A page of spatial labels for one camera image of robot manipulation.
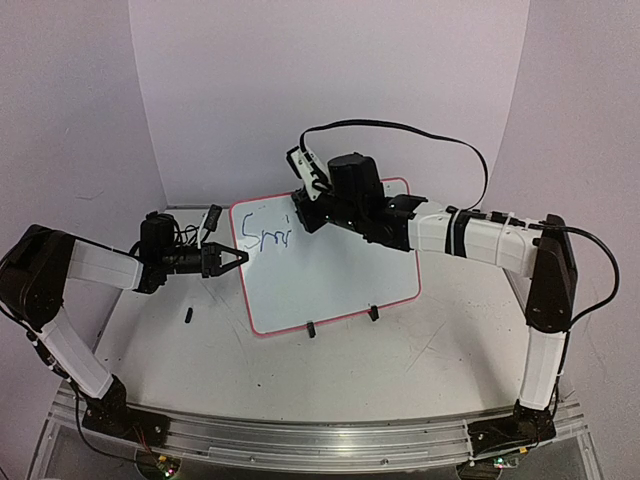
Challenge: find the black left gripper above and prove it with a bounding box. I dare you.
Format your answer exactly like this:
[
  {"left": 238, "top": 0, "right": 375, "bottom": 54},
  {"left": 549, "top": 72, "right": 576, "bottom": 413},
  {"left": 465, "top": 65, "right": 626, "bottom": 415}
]
[{"left": 160, "top": 239, "right": 250, "bottom": 275}]

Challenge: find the pink framed whiteboard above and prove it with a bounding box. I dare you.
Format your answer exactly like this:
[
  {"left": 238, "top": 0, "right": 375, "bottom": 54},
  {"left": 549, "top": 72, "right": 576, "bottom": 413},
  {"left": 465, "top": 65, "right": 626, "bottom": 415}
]
[{"left": 229, "top": 194, "right": 422, "bottom": 337}]

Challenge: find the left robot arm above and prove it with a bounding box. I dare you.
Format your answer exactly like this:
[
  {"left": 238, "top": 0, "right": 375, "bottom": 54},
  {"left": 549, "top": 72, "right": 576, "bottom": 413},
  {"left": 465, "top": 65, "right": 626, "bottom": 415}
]
[{"left": 1, "top": 212, "right": 249, "bottom": 437}]

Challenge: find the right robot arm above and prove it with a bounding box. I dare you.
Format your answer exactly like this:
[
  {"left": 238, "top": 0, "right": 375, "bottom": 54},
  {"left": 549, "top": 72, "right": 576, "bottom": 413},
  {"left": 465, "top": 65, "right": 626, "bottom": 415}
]
[{"left": 286, "top": 147, "right": 577, "bottom": 411}]

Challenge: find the left black whiteboard stand clip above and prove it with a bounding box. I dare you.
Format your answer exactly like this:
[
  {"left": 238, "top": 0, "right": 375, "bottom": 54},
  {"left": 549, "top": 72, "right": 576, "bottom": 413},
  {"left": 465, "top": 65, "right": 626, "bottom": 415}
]
[{"left": 305, "top": 322, "right": 316, "bottom": 339}]

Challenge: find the black whiteboard stand clip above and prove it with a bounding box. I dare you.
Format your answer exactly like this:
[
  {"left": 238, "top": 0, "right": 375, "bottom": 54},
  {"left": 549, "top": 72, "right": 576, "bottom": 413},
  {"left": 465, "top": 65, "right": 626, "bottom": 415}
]
[
  {"left": 368, "top": 305, "right": 379, "bottom": 322},
  {"left": 305, "top": 322, "right": 316, "bottom": 339}
]

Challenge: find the right black whiteboard stand clip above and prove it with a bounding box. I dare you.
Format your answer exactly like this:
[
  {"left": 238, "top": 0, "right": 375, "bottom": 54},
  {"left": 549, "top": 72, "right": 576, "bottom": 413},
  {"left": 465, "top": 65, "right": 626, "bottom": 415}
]
[{"left": 368, "top": 305, "right": 379, "bottom": 322}]

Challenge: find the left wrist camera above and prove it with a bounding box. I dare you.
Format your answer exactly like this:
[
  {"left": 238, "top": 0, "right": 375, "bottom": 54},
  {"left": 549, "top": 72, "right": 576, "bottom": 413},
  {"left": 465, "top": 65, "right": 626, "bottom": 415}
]
[{"left": 196, "top": 204, "right": 223, "bottom": 247}]

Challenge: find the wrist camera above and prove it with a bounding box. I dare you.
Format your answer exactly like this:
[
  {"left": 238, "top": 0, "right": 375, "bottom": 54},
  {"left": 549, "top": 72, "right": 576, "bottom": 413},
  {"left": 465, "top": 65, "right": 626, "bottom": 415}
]
[
  {"left": 196, "top": 204, "right": 223, "bottom": 247},
  {"left": 286, "top": 146, "right": 332, "bottom": 201}
]

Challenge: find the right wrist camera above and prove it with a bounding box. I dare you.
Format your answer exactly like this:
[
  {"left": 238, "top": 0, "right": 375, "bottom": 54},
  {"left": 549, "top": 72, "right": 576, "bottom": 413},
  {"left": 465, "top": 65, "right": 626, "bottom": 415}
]
[{"left": 286, "top": 146, "right": 332, "bottom": 201}]

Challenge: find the black right camera cable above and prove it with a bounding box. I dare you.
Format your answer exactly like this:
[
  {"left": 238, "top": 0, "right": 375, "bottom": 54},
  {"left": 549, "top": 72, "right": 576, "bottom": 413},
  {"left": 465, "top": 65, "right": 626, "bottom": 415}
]
[{"left": 298, "top": 118, "right": 490, "bottom": 214}]

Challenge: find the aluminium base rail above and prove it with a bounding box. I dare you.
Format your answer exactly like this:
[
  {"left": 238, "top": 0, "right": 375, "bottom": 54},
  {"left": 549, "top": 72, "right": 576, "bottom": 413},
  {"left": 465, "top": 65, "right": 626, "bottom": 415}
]
[{"left": 50, "top": 388, "right": 597, "bottom": 473}]

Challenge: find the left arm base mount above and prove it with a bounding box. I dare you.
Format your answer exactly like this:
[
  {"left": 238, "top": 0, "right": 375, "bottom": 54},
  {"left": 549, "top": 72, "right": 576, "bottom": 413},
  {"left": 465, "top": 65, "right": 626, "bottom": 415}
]
[{"left": 81, "top": 375, "right": 170, "bottom": 447}]

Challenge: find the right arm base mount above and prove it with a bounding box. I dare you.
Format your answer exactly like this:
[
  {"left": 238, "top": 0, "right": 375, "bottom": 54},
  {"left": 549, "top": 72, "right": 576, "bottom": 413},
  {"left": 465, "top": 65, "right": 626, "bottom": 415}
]
[{"left": 467, "top": 400, "right": 556, "bottom": 459}]

